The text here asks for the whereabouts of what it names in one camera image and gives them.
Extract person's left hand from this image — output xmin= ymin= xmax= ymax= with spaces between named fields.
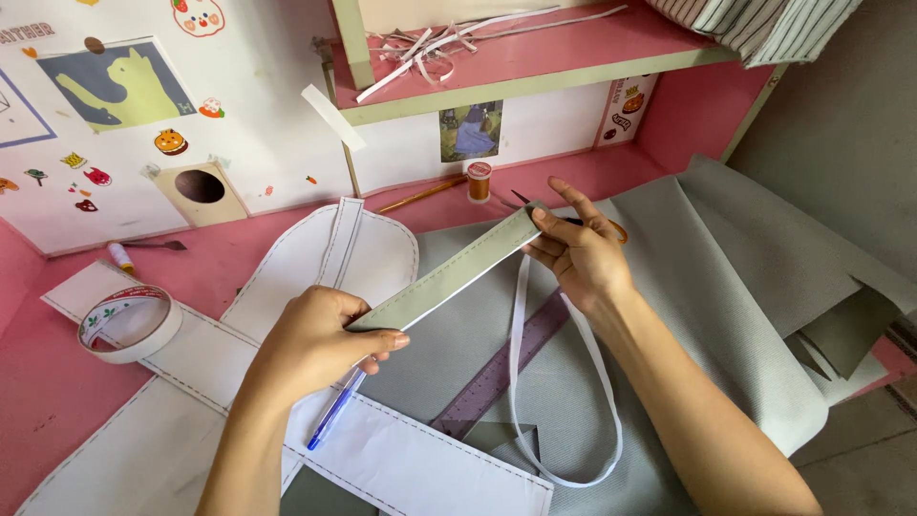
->
xmin=249 ymin=285 xmax=411 ymax=418

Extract person's right hand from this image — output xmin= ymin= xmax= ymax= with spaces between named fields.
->
xmin=522 ymin=177 xmax=639 ymax=321

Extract grey-green stitched fabric strip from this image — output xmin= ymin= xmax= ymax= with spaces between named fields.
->
xmin=346 ymin=202 xmax=550 ymax=333

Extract blue ballpoint pen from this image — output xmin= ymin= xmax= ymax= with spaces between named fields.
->
xmin=307 ymin=367 xmax=367 ymax=452

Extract rounded white paper pattern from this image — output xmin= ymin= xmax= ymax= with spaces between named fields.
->
xmin=218 ymin=203 xmax=421 ymax=346

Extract white paper strip loop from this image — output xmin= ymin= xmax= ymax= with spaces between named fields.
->
xmin=508 ymin=254 xmax=625 ymax=489

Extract narrow white paper pattern strip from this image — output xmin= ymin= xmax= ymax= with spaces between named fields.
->
xmin=315 ymin=197 xmax=366 ymax=289

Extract large grey fabric sheet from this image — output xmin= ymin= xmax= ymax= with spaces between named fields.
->
xmin=357 ymin=154 xmax=917 ymax=516

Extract orange thread spool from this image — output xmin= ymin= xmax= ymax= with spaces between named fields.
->
xmin=466 ymin=161 xmax=494 ymax=204

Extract long white paper pattern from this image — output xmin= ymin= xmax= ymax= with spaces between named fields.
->
xmin=41 ymin=259 xmax=554 ymax=516

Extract dark grey fabric piece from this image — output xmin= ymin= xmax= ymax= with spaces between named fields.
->
xmin=278 ymin=465 xmax=381 ymax=516

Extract purple transparent ruler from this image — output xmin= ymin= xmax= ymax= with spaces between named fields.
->
xmin=430 ymin=287 xmax=571 ymax=440

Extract white double-sided tape roll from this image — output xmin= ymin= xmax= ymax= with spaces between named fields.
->
xmin=77 ymin=285 xmax=184 ymax=365

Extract pink-edged sticker sheet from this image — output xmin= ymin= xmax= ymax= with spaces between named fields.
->
xmin=594 ymin=73 xmax=659 ymax=149

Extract blue dress photo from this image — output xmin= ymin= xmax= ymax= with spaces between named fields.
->
xmin=438 ymin=99 xmax=504 ymax=164

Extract orange wooden pencil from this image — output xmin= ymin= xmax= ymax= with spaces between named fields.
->
xmin=376 ymin=175 xmax=469 ymax=215

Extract beige card with dark circle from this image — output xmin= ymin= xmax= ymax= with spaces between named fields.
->
xmin=149 ymin=162 xmax=249 ymax=229

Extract small grey fabric triangle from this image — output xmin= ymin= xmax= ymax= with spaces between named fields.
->
xmin=460 ymin=420 xmax=540 ymax=475

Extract pink shelf with green edge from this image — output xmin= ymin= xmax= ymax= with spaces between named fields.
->
xmin=322 ymin=0 xmax=740 ymax=198

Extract large white paper pattern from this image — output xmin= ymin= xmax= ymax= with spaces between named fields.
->
xmin=14 ymin=376 xmax=303 ymax=516

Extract white and yellow thread spool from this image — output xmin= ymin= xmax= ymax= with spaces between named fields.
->
xmin=107 ymin=241 xmax=136 ymax=276

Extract white tape strip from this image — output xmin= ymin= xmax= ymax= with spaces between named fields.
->
xmin=300 ymin=83 xmax=368 ymax=153

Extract group of small cartoon stickers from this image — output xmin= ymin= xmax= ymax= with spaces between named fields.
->
xmin=0 ymin=0 xmax=320 ymax=215

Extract heap of white paper strips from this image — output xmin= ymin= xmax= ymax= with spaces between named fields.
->
xmin=355 ymin=5 xmax=629 ymax=104

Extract striped fabric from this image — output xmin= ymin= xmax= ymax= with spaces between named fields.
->
xmin=643 ymin=0 xmax=865 ymax=70

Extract green cat picture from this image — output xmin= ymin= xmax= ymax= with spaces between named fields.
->
xmin=36 ymin=36 xmax=199 ymax=134

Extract blue-framed picture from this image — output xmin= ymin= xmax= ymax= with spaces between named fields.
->
xmin=0 ymin=67 xmax=59 ymax=150

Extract orange-handled scissors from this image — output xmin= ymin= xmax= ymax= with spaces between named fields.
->
xmin=509 ymin=189 xmax=630 ymax=246

